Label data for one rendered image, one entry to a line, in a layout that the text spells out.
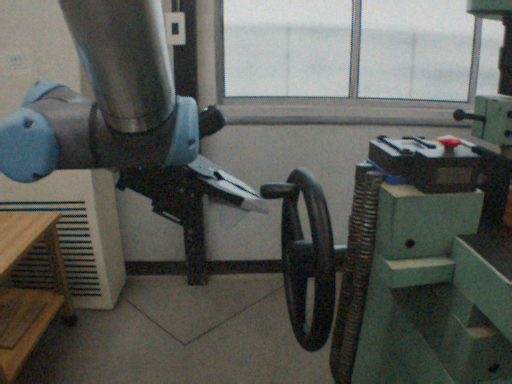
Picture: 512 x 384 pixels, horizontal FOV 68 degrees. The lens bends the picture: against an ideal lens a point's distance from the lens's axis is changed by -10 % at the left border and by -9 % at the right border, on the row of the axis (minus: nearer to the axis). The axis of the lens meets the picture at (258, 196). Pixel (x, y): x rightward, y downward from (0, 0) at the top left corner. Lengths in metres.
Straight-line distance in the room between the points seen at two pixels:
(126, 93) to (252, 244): 1.76
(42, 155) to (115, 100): 0.11
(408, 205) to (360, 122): 1.43
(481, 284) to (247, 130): 1.49
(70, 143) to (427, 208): 0.42
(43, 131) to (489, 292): 0.52
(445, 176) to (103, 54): 0.41
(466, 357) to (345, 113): 1.49
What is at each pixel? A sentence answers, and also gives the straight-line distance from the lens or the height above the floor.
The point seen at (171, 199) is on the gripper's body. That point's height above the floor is 0.94.
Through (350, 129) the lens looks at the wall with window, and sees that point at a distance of 1.95.
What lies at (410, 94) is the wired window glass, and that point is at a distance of 2.09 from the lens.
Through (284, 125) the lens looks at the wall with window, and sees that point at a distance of 1.89.
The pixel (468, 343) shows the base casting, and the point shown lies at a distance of 0.59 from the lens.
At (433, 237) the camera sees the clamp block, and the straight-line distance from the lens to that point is 0.57.
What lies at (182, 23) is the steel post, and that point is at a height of 1.23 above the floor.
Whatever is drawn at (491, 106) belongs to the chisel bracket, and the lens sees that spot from 0.70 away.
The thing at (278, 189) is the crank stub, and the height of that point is 0.93.
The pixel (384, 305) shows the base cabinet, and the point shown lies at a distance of 0.83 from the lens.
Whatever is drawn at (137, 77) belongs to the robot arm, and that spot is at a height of 1.11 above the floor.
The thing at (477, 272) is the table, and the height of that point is 0.88.
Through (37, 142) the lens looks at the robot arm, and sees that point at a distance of 0.44.
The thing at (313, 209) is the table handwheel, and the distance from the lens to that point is 0.54.
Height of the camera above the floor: 1.13
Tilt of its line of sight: 21 degrees down
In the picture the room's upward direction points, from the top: straight up
